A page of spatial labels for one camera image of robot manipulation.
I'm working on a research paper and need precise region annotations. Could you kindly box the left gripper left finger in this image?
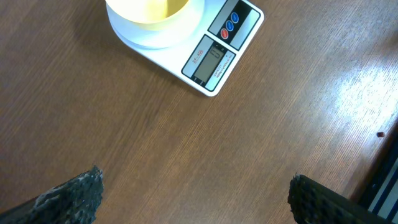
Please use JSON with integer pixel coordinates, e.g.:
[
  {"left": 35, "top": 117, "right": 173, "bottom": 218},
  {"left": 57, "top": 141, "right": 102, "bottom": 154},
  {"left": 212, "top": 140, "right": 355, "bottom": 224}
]
[{"left": 1, "top": 166, "right": 104, "bottom": 224}]

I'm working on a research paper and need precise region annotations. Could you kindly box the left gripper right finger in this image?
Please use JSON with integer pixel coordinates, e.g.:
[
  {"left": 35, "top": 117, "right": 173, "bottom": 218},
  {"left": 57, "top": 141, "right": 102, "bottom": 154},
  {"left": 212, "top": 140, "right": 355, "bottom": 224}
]
[{"left": 287, "top": 174, "right": 390, "bottom": 224}]

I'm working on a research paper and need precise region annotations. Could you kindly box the white digital kitchen scale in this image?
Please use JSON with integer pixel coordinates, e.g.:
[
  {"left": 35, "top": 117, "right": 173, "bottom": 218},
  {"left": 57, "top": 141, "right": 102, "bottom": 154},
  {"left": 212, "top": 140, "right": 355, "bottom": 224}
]
[{"left": 106, "top": 0, "right": 265, "bottom": 96}]

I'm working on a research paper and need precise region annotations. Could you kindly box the pale yellow plastic bowl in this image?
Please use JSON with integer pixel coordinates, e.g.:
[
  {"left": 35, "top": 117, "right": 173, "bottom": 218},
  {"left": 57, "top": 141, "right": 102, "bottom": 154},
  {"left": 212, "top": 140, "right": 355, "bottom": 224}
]
[{"left": 106, "top": 0, "right": 192, "bottom": 30}]

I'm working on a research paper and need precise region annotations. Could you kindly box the stray red bean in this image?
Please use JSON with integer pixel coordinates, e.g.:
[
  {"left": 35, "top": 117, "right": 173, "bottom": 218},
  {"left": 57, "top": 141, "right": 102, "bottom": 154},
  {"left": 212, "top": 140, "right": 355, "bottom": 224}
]
[{"left": 377, "top": 132, "right": 385, "bottom": 138}]

